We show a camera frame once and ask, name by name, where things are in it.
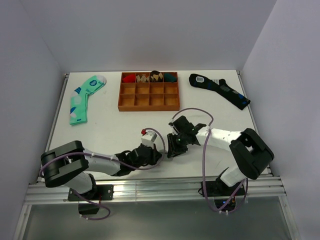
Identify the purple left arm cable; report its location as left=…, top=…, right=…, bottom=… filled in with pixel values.
left=39, top=127, right=166, bottom=221

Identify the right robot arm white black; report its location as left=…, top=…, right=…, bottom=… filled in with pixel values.
left=167, top=116, right=275, bottom=197

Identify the black blue patterned sock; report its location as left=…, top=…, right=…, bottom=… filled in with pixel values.
left=188, top=73, right=251, bottom=110

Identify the red rolled sock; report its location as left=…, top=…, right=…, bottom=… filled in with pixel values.
left=122, top=74, right=136, bottom=83

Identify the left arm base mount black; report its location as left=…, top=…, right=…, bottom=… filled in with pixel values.
left=67, top=184, right=114, bottom=221

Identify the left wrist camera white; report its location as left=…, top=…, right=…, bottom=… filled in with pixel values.
left=141, top=129, right=158, bottom=148

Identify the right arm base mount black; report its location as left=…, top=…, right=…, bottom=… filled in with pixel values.
left=205, top=177, right=248, bottom=214

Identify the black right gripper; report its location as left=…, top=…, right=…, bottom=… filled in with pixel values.
left=167, top=132, right=189, bottom=158

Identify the mint green patterned sock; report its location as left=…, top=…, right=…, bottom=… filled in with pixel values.
left=69, top=75, right=107, bottom=126

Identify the beige argyle rolled sock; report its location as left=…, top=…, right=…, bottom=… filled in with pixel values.
left=136, top=73, right=150, bottom=83

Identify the teal rolled sock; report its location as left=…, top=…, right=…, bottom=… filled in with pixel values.
left=163, top=72, right=178, bottom=83

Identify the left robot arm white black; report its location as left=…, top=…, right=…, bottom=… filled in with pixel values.
left=39, top=140, right=163, bottom=200

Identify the aluminium table frame rail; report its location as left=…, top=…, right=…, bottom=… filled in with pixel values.
left=23, top=72, right=301, bottom=240

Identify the brown wooden compartment tray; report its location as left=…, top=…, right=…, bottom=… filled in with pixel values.
left=118, top=71, right=180, bottom=112

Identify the dark brown argyle rolled sock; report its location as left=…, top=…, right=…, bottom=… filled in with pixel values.
left=149, top=70, right=164, bottom=83

